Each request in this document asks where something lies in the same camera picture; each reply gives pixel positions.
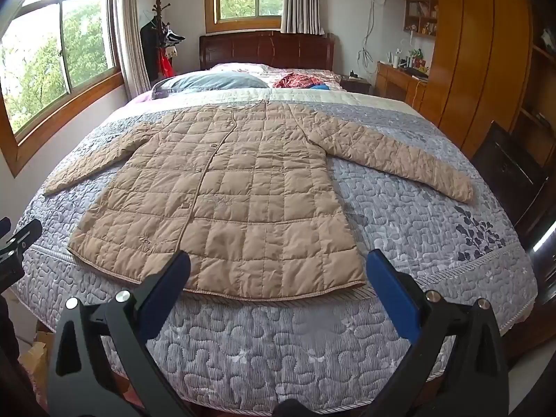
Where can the red patterned cloth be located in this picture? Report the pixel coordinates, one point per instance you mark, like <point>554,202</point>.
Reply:
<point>295,80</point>

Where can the wooden wardrobe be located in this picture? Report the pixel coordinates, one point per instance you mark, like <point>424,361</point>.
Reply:
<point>478,52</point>

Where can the red hanging garment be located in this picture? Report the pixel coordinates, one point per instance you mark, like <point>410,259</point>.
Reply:
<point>166,63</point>

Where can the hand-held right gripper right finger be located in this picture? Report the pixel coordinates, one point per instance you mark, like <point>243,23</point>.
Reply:
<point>391,291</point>

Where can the assorted desk trinkets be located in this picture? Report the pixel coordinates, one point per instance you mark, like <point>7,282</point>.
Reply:
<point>408,61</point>

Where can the purple blanket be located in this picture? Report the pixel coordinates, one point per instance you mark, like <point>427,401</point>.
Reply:
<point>139,96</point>

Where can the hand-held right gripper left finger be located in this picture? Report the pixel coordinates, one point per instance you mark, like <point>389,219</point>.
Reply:
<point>167,289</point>

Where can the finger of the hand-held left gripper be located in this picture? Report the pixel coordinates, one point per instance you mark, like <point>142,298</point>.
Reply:
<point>27,233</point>

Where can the dark wooden headboard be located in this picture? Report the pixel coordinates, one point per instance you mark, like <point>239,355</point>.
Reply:
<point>260,47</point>

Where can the grey pillow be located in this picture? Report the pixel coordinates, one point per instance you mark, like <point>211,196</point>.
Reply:
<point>208,81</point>

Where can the large wooden-framed window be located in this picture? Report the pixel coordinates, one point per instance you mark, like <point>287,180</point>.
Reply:
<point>56,65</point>

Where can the grey quilted bedspread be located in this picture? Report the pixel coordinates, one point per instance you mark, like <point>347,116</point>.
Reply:
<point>391,208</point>

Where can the black hanging garment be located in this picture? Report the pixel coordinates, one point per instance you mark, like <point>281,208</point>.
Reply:
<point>150,47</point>

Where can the wooden coat rack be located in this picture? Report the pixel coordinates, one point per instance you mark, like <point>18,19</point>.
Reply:
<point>158,6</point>

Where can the beige curtain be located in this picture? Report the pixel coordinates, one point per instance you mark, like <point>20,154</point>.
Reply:
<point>130,30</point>
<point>302,0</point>

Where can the dark wooden nightstand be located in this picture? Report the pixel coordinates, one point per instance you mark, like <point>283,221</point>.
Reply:
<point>356,83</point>

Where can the dark wooden chair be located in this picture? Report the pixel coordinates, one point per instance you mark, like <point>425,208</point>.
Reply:
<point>508,173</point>

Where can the wooden desk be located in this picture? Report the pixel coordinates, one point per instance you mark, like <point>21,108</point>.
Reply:
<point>397,82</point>

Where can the open wooden shelf unit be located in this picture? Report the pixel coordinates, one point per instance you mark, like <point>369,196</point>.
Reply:
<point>541,95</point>

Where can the wooden wall shelf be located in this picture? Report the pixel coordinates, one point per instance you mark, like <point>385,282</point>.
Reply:
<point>419,19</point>

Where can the cardboard box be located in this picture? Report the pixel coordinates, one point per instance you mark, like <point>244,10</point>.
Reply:
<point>34,356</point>

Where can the blue cloth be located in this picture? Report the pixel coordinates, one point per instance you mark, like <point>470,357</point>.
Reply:
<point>322,87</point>

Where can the tan quilted jacket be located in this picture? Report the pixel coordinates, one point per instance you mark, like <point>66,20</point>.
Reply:
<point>243,208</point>

